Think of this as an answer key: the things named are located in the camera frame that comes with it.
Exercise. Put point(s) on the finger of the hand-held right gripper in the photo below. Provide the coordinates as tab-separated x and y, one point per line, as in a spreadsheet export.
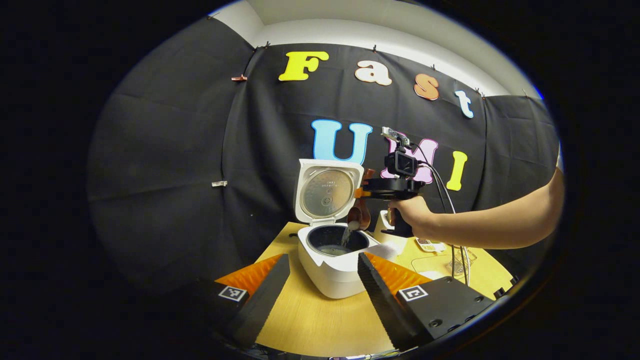
361	192

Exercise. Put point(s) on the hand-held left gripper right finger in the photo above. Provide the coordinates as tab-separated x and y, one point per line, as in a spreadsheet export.
382	310

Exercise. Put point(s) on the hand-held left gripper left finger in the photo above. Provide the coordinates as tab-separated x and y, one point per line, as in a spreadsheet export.
267	300

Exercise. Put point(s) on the brown wooden spoon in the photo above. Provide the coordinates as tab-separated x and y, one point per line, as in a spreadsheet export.
364	215

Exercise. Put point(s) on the white rice cooker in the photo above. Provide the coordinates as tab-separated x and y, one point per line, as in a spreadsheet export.
335	277

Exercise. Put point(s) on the clear rice container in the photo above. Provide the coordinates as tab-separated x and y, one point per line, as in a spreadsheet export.
425	265

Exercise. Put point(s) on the white toaster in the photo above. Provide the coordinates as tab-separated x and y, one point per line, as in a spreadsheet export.
385	222

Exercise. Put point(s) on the white divided bean dish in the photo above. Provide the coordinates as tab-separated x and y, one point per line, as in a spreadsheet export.
430	245

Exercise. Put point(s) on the white clip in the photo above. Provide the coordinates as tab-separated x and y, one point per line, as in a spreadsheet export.
219	184

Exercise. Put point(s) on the row of small black clips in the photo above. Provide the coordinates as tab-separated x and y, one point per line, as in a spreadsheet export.
374	48

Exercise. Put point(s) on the pink clip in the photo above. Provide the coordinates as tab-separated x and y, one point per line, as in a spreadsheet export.
239	78

